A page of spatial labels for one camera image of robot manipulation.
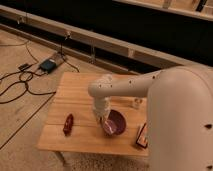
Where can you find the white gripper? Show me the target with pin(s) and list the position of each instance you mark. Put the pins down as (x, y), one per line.
(101, 108)

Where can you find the purple ceramic bowl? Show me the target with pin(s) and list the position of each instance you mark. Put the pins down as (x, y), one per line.
(118, 124)

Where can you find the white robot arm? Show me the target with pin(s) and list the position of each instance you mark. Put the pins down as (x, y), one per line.
(179, 114)

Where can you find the wooden table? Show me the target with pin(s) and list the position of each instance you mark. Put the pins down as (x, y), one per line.
(72, 127)

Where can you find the clear plastic bottle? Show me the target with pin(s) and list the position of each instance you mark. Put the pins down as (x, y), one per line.
(136, 103)

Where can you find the clear plastic cup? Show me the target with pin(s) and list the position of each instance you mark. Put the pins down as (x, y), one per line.
(107, 78)

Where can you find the red and white box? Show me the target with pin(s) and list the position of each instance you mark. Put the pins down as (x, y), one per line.
(142, 137)

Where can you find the blue power adapter box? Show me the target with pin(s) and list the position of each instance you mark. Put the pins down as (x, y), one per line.
(47, 66)

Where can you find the small black plug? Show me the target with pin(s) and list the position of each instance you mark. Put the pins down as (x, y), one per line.
(24, 66)

